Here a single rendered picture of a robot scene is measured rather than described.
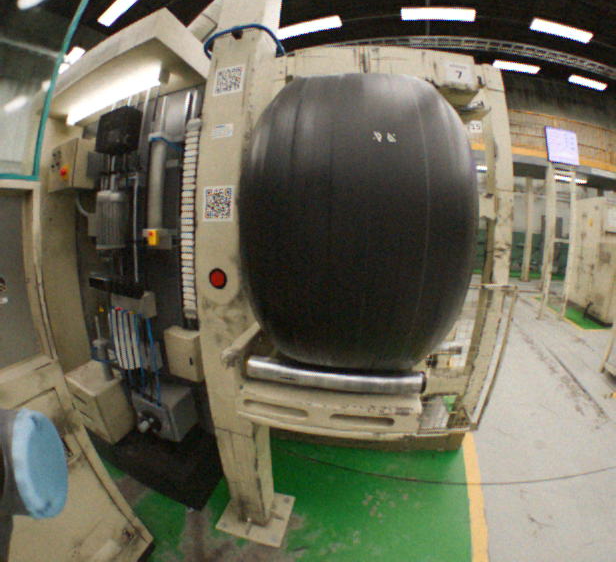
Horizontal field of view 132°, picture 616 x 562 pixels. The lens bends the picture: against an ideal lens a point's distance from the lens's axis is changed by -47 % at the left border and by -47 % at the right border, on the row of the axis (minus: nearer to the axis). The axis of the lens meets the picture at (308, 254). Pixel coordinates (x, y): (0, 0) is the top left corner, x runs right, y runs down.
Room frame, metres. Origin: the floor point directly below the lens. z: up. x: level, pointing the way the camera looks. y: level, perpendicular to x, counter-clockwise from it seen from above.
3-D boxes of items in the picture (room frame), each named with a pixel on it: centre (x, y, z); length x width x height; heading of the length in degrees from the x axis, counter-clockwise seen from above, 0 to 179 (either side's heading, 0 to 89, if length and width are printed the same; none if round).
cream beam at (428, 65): (0.82, -0.25, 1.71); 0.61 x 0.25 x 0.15; 79
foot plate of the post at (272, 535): (0.59, 0.18, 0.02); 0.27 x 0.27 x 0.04; 79
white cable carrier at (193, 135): (0.57, 0.27, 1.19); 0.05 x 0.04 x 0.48; 169
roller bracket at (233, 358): (0.59, 0.10, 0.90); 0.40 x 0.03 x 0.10; 169
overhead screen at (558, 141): (2.54, -3.67, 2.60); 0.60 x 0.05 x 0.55; 69
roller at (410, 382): (0.42, -0.05, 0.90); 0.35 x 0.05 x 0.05; 79
